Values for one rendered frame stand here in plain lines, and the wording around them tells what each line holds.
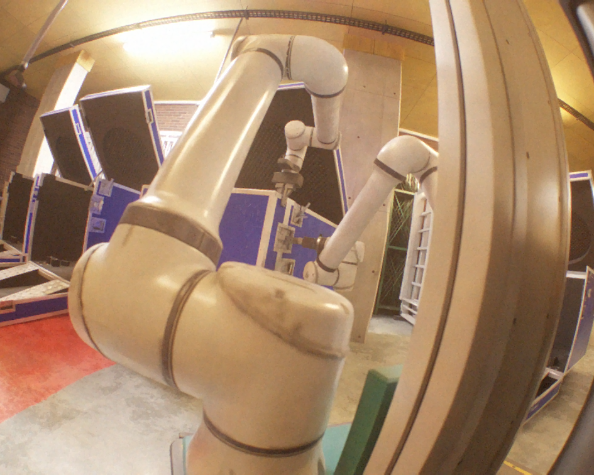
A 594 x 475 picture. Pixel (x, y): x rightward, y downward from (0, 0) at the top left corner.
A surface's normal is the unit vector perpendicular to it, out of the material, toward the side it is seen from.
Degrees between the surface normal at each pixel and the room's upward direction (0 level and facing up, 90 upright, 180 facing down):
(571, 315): 90
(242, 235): 90
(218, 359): 87
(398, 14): 180
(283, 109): 142
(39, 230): 90
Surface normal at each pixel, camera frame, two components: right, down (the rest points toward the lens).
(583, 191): -0.70, 0.67
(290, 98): -0.40, 0.70
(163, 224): 0.33, -0.34
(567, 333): -0.93, -0.18
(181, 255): 0.71, -0.22
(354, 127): -0.05, -0.06
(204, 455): -0.61, -0.47
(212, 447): -0.62, -0.18
